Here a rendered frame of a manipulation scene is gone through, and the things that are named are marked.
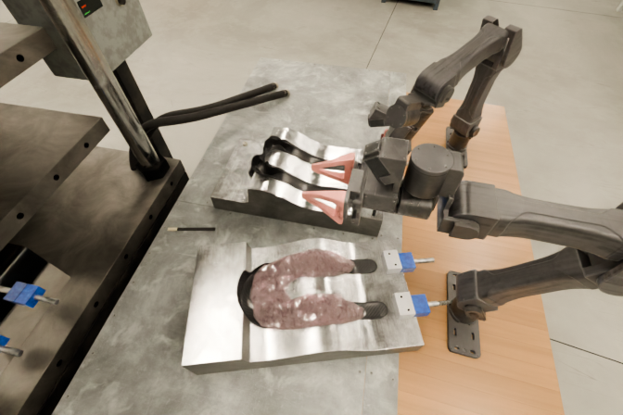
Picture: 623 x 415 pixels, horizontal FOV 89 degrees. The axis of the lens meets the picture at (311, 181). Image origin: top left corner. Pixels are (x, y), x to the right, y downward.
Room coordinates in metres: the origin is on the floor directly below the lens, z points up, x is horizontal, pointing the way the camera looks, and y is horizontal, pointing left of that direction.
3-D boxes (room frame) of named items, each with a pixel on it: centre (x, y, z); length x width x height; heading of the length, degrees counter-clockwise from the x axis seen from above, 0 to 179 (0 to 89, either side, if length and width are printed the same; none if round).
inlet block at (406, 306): (0.25, -0.26, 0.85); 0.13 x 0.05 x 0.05; 96
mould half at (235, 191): (0.63, 0.03, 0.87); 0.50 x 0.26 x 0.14; 78
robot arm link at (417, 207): (0.30, -0.17, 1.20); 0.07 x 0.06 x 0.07; 75
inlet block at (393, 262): (0.35, -0.25, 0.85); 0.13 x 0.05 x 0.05; 96
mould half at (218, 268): (0.27, 0.02, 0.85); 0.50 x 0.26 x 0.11; 96
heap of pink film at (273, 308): (0.27, 0.01, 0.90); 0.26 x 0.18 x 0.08; 96
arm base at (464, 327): (0.25, -0.37, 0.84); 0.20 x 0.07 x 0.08; 165
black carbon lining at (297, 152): (0.62, 0.01, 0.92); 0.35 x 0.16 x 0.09; 78
